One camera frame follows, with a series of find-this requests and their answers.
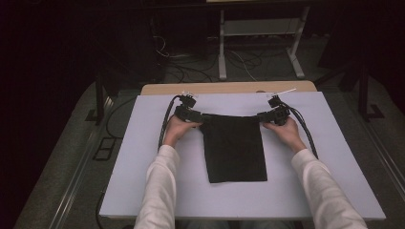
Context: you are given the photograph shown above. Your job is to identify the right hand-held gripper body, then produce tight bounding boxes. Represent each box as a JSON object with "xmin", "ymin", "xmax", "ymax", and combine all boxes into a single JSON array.
[{"xmin": 262, "ymin": 88, "xmax": 298, "ymax": 126}]

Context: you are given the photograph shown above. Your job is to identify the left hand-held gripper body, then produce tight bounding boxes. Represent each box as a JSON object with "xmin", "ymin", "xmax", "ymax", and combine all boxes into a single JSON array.
[{"xmin": 173, "ymin": 91, "xmax": 204, "ymax": 124}]

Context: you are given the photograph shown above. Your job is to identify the black pants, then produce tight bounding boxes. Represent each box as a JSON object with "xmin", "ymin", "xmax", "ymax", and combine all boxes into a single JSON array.
[{"xmin": 200, "ymin": 113, "xmax": 268, "ymax": 184}]

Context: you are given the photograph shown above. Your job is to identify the person's left hand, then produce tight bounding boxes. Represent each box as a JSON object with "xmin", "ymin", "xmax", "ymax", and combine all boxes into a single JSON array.
[{"xmin": 162, "ymin": 114, "xmax": 203, "ymax": 148}]

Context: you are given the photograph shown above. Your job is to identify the person's right hand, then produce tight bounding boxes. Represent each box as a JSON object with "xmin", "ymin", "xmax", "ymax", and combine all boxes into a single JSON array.
[{"xmin": 262, "ymin": 116, "xmax": 308, "ymax": 155}]

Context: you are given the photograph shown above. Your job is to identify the wooden table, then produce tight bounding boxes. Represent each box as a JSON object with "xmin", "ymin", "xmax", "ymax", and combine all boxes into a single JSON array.
[{"xmin": 140, "ymin": 80, "xmax": 318, "ymax": 96}]

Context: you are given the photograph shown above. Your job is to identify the white board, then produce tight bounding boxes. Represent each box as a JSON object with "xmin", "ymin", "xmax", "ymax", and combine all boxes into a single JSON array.
[{"xmin": 98, "ymin": 91, "xmax": 387, "ymax": 222}]

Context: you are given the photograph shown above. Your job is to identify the black metal stand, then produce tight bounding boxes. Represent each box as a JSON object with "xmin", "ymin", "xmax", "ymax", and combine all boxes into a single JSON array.
[
  {"xmin": 357, "ymin": 63, "xmax": 386, "ymax": 123},
  {"xmin": 85, "ymin": 73, "xmax": 113, "ymax": 127}
]

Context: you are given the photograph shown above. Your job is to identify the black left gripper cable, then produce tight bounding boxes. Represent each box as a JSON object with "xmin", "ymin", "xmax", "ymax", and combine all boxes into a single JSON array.
[{"xmin": 157, "ymin": 94, "xmax": 182, "ymax": 152}]

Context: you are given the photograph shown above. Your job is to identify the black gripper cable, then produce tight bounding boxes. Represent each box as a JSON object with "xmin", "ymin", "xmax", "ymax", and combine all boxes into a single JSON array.
[
  {"xmin": 157, "ymin": 94, "xmax": 182, "ymax": 152},
  {"xmin": 281, "ymin": 101, "xmax": 319, "ymax": 160}
]

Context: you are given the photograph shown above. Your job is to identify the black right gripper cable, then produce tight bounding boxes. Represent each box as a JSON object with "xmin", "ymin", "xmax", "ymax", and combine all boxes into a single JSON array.
[{"xmin": 281, "ymin": 101, "xmax": 319, "ymax": 160}]

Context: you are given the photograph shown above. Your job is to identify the tangle of black floor cables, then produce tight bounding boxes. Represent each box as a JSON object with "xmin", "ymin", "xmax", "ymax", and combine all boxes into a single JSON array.
[{"xmin": 165, "ymin": 52, "xmax": 221, "ymax": 84}]

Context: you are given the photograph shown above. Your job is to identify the white floor cable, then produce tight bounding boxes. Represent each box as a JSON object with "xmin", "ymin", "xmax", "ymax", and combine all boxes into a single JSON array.
[{"xmin": 228, "ymin": 49, "xmax": 258, "ymax": 82}]

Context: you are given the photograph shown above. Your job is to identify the white metal stand frame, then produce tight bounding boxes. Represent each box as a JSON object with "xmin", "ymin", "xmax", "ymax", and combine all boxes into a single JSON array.
[{"xmin": 218, "ymin": 6, "xmax": 311, "ymax": 80}]

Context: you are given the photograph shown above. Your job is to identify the black floor cable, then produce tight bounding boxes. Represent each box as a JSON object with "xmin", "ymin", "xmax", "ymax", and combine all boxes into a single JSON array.
[{"xmin": 105, "ymin": 96, "xmax": 138, "ymax": 139}]

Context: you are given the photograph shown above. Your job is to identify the metal floor rail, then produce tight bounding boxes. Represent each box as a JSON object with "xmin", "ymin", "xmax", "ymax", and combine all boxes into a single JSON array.
[
  {"xmin": 47, "ymin": 94, "xmax": 117, "ymax": 229},
  {"xmin": 362, "ymin": 120, "xmax": 405, "ymax": 199}
]

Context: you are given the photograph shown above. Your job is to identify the thin black cable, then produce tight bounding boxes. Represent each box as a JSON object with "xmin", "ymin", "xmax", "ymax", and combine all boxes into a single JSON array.
[{"xmin": 95, "ymin": 190, "xmax": 108, "ymax": 229}]

